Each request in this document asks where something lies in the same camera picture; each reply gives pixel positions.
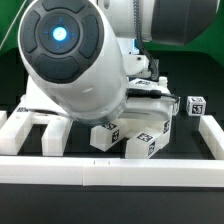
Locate white chair seat part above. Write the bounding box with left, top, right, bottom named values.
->
left=113, top=54, right=181, bottom=149

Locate white tagged cube right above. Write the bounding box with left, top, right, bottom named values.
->
left=186, top=96, right=206, bottom=116

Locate white front fence bar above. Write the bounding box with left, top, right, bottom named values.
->
left=0, top=156, right=224, bottom=187

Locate white right fence bar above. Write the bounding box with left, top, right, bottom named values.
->
left=198, top=115, right=224, bottom=160

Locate thin white cord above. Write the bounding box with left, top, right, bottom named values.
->
left=0, top=0, right=29, bottom=52

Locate white left fence bar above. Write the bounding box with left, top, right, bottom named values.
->
left=0, top=111, right=7, bottom=129

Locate white fence bar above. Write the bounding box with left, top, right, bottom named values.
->
left=198, top=115, right=224, bottom=160
left=0, top=111, right=7, bottom=129
left=0, top=156, right=224, bottom=187

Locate white chair back frame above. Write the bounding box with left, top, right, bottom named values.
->
left=0, top=97, right=72, bottom=156

